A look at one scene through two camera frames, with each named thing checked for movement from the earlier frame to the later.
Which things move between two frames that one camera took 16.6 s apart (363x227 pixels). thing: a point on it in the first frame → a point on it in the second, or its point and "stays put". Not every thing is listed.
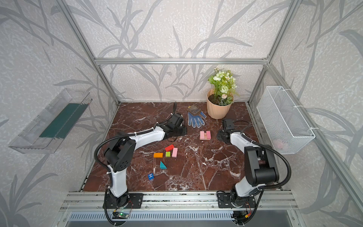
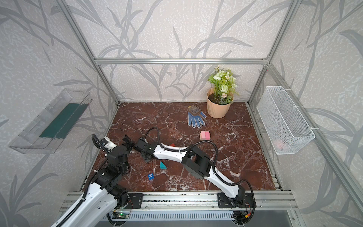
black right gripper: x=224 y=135 → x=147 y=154
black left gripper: x=180 y=130 → x=116 y=153
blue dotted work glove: x=196 y=121 stays put
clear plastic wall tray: x=45 y=134 stays put
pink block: x=202 y=136 stays put
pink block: x=208 y=135 stays put
